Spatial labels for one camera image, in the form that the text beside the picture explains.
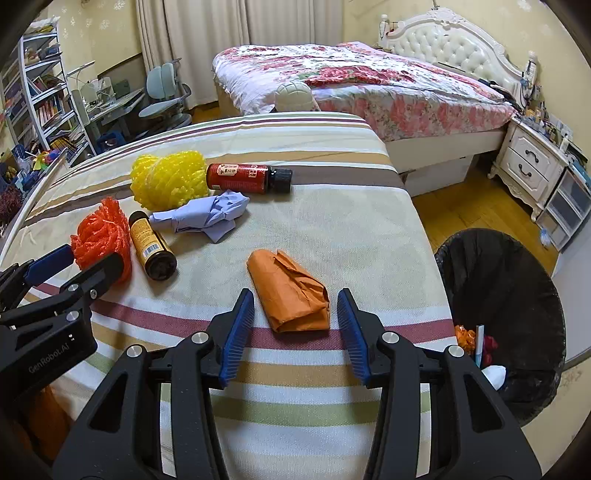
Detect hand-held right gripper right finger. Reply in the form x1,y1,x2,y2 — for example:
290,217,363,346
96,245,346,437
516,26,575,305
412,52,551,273
337,288,541,480

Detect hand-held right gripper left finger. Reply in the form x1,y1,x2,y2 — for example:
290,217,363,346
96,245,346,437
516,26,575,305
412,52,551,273
53,288,256,480

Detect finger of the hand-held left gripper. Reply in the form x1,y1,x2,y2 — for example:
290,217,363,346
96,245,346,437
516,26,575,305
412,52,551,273
0,244,75,317
0,251,126,331

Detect orange foam net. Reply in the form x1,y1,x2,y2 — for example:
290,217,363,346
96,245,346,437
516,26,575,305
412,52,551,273
71,197,134,284

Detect brown bottle yellow label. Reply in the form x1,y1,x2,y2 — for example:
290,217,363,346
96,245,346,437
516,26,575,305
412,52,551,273
128,210,178,282

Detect orange paper bag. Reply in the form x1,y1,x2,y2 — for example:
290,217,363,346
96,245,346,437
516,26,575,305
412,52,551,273
247,248,331,333

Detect orange wrapper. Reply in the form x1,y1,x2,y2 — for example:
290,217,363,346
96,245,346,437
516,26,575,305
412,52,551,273
454,324,477,354

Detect yellow foam net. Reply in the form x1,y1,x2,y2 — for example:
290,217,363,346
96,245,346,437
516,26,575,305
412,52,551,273
130,150,208,213

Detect light blue cloth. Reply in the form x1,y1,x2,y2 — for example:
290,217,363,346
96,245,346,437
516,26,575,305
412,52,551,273
148,191,251,244

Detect white tissue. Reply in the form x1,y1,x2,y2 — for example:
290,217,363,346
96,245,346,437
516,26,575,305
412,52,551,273
480,364,509,392

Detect red label bottle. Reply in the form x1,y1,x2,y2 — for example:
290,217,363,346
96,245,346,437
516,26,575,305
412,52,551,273
205,162,294,193

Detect black lined trash bin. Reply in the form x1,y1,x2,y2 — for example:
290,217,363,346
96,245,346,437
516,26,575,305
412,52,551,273
434,228,568,428

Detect pile of colourful toys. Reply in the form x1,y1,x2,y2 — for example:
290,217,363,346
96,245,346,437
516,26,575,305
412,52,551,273
0,143,70,227

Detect striped cloth covered table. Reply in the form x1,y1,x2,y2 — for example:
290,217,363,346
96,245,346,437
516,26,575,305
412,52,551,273
0,112,458,480

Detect white bookshelf with books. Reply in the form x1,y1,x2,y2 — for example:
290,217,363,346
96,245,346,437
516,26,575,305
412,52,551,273
0,21,95,162

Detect grey study desk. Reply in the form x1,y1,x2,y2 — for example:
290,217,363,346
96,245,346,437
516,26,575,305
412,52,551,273
69,76,146,139

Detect white storage box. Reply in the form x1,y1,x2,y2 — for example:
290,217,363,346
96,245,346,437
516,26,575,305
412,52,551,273
402,154,476,197

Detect light blue desk chair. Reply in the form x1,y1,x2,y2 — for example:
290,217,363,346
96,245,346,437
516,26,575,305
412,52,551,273
139,58,192,132

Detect white sliding wardrobe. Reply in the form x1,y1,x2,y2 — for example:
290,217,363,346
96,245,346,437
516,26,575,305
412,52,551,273
551,222,591,365

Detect cream round padded object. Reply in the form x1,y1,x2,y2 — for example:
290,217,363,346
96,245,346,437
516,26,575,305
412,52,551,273
274,79,320,113

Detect white nightstand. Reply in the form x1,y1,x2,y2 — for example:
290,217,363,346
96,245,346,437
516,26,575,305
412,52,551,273
488,115,571,222

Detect clear plastic drawer unit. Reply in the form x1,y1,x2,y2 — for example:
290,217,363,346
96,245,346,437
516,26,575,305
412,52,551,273
538,166,591,252

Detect pink floral quilt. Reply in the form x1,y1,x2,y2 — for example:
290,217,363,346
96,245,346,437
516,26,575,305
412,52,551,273
212,41,515,141

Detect beige curtain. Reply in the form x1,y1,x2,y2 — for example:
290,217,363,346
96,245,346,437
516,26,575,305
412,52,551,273
136,0,250,88
245,0,349,49

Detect stack of books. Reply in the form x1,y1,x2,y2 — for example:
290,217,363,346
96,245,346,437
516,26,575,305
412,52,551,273
561,138,591,181

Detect pile of small household items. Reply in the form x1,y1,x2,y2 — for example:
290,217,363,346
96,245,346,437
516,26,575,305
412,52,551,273
519,51,578,139

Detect white upholstered bed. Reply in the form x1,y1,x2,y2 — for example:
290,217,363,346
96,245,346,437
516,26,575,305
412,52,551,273
212,11,529,185

